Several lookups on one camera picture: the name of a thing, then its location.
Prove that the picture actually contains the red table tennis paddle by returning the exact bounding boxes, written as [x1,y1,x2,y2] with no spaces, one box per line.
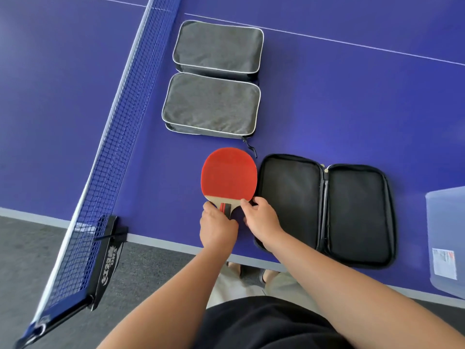
[201,147,258,219]

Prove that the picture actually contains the translucent plastic storage box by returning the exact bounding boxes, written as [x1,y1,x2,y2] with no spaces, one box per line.
[425,185,465,300]

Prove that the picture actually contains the person's right forearm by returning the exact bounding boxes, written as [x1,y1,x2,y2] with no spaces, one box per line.
[262,230,465,349]

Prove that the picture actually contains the grey zipped paddle case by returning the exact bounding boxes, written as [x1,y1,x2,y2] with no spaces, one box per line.
[161,72,262,159]
[172,20,264,83]

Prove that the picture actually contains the open black paddle case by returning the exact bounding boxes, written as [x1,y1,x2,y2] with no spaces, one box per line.
[253,153,397,270]

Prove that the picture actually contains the blue table tennis net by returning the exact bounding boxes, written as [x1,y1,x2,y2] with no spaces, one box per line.
[31,0,184,324]

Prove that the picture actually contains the person's left hand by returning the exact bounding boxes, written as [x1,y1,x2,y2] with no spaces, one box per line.
[199,201,240,252]

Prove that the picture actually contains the person's right hand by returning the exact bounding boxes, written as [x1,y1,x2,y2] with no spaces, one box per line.
[240,197,286,249]

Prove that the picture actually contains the person's left forearm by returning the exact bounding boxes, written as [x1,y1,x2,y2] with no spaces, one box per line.
[97,246,233,349]

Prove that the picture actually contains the person's black shirt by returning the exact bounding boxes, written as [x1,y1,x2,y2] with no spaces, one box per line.
[192,296,358,349]

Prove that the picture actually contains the black net post clamp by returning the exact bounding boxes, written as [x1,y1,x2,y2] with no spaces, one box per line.
[15,214,130,349]

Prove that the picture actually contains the person's beige shorts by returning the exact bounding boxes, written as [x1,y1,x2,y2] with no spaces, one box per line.
[206,264,322,317]

